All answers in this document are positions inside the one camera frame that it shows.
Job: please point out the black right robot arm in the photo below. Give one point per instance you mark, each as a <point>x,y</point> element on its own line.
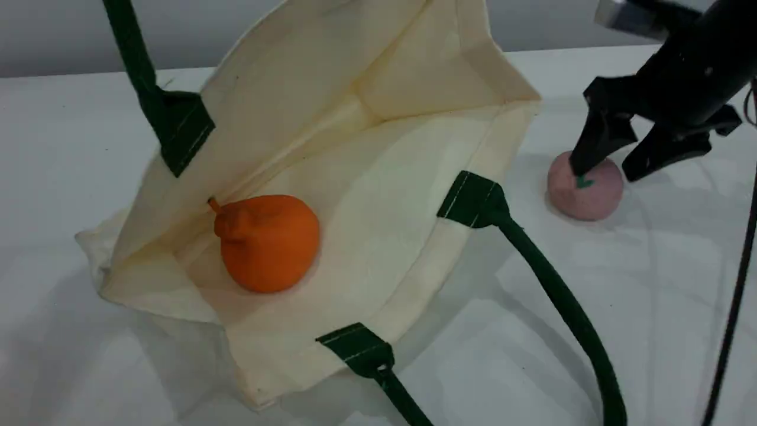
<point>730,41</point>

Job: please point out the pink toy peach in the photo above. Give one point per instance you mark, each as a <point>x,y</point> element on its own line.
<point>591,201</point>

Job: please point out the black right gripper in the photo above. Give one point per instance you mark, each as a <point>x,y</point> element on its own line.
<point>662,94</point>

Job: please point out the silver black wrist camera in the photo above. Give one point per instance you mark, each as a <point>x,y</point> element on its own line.
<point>639,18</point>

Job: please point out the orange toy fruit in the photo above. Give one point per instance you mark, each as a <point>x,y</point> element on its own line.
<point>272,248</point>

